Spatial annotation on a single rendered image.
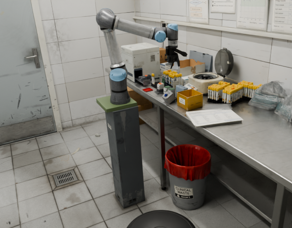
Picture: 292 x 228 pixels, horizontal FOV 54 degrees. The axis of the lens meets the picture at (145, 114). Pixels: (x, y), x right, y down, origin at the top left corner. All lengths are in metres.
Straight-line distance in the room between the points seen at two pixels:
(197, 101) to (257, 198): 0.80
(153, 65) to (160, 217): 1.60
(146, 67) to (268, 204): 1.50
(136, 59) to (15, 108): 1.78
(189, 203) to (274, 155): 1.05
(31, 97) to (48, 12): 1.02
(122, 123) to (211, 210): 1.01
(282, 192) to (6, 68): 3.08
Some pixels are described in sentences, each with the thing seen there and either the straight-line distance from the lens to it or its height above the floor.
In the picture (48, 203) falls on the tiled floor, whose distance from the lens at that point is 2.76.
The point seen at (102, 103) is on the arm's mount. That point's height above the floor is 0.91.
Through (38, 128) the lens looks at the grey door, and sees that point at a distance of 3.92.
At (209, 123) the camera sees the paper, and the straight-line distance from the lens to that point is 1.80.
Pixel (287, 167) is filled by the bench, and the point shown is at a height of 0.87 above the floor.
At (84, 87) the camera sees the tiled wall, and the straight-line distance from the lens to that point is 3.93.
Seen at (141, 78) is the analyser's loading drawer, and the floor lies 0.94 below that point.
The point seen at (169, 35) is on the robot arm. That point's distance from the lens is 2.14.
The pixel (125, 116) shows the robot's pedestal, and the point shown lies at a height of 0.82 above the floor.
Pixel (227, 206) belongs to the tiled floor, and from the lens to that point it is 2.55.
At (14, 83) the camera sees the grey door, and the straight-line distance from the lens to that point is 3.72.
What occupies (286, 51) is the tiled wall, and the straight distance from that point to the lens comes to 2.13.
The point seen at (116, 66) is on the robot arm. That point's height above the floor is 1.15.
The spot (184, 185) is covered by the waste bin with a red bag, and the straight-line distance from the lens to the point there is 2.31.
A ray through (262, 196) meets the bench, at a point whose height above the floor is 0.27.
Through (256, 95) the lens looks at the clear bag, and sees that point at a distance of 2.09.
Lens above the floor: 1.66
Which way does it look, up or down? 23 degrees down
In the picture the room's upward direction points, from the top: 4 degrees counter-clockwise
